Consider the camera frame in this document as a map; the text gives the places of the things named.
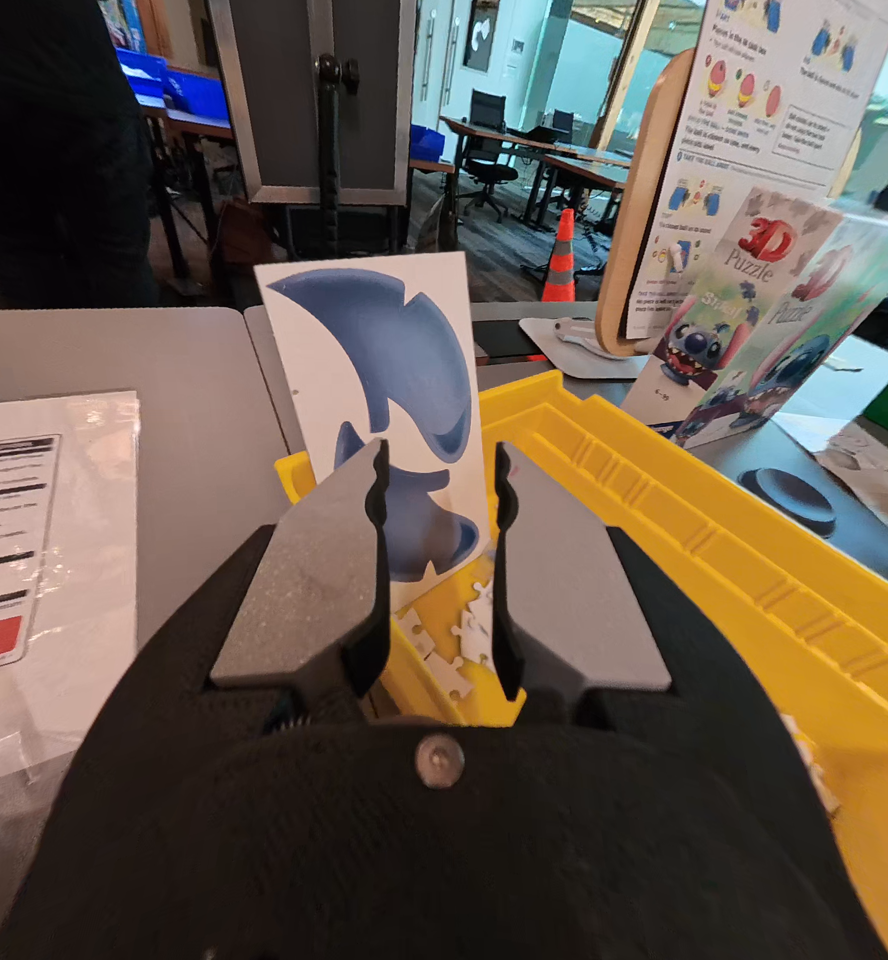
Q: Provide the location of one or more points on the white flat tray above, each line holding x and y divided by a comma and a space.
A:
549, 360

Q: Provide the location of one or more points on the folded paper leaflet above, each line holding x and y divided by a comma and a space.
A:
878, 480

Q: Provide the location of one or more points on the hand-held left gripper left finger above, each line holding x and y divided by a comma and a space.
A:
309, 600

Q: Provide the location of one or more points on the black tripod stand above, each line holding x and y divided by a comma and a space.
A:
335, 165

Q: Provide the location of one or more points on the cartoon printed puzzle box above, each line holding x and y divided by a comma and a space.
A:
751, 330

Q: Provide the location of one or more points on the pile of white puzzle pieces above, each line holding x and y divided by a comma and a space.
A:
474, 637

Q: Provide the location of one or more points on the small white object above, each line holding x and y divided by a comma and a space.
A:
575, 334

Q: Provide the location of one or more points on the wooden office desk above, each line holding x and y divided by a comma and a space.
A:
541, 146

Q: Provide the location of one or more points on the white card with blue ears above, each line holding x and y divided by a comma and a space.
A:
354, 337

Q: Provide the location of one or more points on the blue storage bin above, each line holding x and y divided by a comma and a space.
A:
200, 94
425, 142
140, 75

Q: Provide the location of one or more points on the blue round plastic dish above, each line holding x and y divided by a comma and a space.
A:
788, 502

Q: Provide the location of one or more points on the yellow plastic bin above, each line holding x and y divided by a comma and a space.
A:
713, 570

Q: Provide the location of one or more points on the grey framed panel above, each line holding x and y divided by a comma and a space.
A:
279, 97

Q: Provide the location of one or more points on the printed instruction sheet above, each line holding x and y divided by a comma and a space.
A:
773, 97

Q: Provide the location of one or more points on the black office chair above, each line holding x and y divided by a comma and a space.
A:
489, 165

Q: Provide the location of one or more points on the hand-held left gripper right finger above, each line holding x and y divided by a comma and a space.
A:
586, 600

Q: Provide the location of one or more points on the orange traffic cone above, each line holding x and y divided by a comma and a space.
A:
561, 262

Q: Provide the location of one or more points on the laminated checklist sheet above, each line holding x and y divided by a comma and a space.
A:
39, 525

